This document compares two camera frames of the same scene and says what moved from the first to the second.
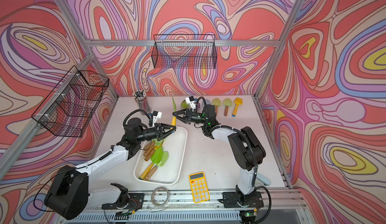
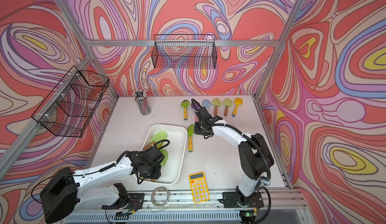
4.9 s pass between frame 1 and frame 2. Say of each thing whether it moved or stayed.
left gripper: moved
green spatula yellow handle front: moved
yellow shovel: stayed
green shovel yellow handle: stayed
